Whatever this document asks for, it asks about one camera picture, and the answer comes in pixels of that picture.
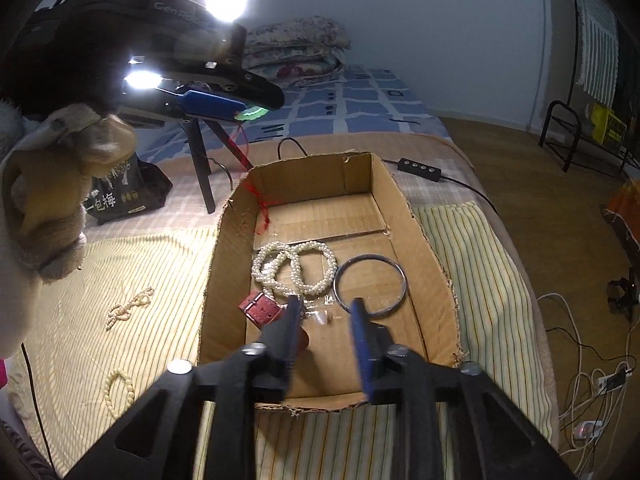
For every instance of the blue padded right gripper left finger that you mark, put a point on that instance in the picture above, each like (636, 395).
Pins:
(281, 338)

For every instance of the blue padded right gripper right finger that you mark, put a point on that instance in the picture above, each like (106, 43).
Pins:
(371, 341)

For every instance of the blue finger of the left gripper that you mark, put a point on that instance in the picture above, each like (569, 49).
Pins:
(205, 105)

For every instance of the white pearl drop earring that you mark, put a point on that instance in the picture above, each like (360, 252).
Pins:
(322, 317)

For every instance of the red string jade pendant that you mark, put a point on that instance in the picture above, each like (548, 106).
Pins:
(241, 116)

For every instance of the gloved left hand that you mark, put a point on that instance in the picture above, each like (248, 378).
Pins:
(46, 175)

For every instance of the black tripod stand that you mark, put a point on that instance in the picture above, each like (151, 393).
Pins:
(201, 160)

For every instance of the dark metal bangle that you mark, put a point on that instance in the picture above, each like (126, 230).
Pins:
(378, 280)

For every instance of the open cardboard box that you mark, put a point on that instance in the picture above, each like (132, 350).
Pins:
(351, 203)

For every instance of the black printed snack bag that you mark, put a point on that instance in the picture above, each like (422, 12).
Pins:
(133, 187)

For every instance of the folded floral quilt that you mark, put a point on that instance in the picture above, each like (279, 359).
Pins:
(297, 52)

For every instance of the yellow striped mat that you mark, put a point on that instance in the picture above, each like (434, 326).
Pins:
(104, 334)

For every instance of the blue checked bed sheet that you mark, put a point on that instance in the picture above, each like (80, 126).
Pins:
(359, 100)

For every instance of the white power strip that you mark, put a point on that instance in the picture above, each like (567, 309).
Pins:
(611, 382)

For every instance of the black device on floor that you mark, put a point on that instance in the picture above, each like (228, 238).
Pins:
(623, 295)

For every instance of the orange cloth covered furniture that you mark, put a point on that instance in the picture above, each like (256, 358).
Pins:
(622, 212)

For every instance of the black clothes rack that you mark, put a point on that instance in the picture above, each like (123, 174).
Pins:
(567, 128)

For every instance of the yellow black box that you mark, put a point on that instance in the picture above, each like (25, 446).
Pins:
(608, 130)

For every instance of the white striped hanging towel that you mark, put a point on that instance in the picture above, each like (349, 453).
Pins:
(598, 57)

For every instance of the red leather strap watch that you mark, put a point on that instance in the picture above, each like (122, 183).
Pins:
(261, 310)

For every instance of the black inline cable controller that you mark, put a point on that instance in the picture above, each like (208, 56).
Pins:
(419, 169)

